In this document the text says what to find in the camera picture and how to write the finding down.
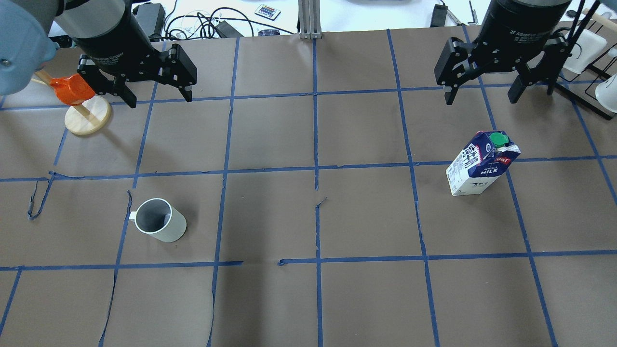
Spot aluminium profile post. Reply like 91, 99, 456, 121
298, 0, 322, 40

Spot black wire rack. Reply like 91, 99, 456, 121
557, 0, 616, 120

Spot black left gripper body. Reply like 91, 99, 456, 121
57, 0, 161, 82

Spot white grey mug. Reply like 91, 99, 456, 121
129, 198, 187, 242

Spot blue white milk carton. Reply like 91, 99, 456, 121
445, 131, 522, 196

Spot white cup at right edge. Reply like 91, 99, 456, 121
595, 73, 617, 113

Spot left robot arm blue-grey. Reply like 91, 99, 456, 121
0, 0, 198, 108

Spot small remote control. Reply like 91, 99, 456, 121
254, 4, 281, 21

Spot tangled black cables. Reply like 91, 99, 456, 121
161, 0, 295, 40

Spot black power adapter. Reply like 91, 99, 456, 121
133, 2, 165, 42

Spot white mug on rack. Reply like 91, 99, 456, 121
563, 29, 607, 74

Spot wooden cup stand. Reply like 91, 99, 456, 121
31, 69, 112, 136

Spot orange plastic cup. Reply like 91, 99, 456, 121
49, 73, 95, 106

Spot black box top right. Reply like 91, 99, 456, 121
429, 4, 449, 27

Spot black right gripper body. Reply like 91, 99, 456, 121
469, 0, 571, 73

